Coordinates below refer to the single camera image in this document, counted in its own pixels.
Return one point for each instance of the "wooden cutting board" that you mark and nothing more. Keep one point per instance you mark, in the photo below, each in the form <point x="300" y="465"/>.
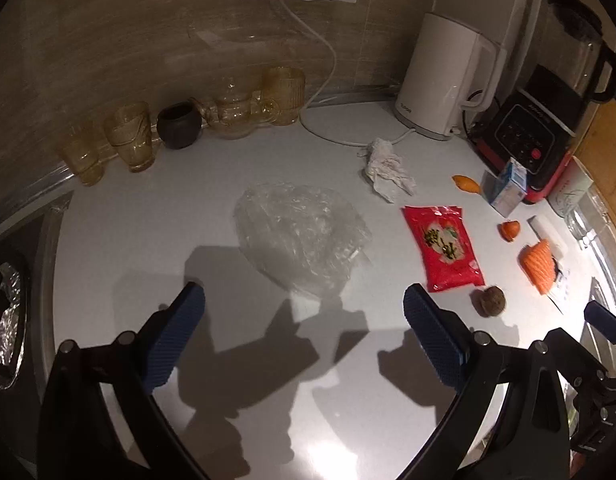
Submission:
<point x="605" y="135"/>

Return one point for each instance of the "small black clay pot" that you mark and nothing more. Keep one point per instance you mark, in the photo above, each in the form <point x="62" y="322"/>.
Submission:
<point x="178" y="125"/>

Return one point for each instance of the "brown nut shell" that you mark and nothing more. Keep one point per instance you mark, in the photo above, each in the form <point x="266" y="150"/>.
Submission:
<point x="488" y="301"/>

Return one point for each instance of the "amber glass mug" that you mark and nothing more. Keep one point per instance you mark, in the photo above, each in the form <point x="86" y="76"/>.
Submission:
<point x="283" y="95"/>

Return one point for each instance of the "small blue white carton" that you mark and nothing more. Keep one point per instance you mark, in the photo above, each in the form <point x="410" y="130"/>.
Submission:
<point x="507" y="187"/>

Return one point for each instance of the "white tissue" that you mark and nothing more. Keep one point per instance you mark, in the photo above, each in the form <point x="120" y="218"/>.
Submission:
<point x="388" y="170"/>

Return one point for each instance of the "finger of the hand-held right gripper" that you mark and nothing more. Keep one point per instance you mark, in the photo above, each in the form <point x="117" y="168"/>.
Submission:
<point x="580" y="355"/>
<point x="607" y="320"/>

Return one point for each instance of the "small orange peel piece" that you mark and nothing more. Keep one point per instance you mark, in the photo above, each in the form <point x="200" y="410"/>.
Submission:
<point x="465" y="183"/>
<point x="509" y="230"/>

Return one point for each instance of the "glass teapot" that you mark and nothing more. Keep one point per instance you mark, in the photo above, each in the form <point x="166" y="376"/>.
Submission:
<point x="232" y="112"/>

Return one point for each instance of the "black red blender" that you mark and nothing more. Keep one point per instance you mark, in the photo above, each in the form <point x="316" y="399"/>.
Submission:
<point x="543" y="110"/>

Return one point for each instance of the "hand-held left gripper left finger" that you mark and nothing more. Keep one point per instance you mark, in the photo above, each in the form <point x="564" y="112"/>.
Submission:
<point x="175" y="332"/>

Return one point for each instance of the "clear plastic bag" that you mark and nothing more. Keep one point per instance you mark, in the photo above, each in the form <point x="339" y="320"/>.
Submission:
<point x="298" y="237"/>

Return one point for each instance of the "white electric kettle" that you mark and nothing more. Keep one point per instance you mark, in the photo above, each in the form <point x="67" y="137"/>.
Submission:
<point x="440" y="77"/>

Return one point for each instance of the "amber glass tumbler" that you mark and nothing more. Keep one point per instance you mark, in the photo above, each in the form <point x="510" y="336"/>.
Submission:
<point x="130" y="135"/>
<point x="83" y="160"/>

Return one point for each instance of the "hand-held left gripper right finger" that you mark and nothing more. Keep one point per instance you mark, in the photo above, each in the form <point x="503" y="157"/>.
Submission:
<point x="433" y="335"/>

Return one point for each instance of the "red snack packet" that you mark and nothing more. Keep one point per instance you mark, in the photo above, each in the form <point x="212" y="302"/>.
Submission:
<point x="444" y="247"/>

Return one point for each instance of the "white printed cup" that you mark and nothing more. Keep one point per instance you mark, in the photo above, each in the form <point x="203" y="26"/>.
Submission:
<point x="570" y="187"/>

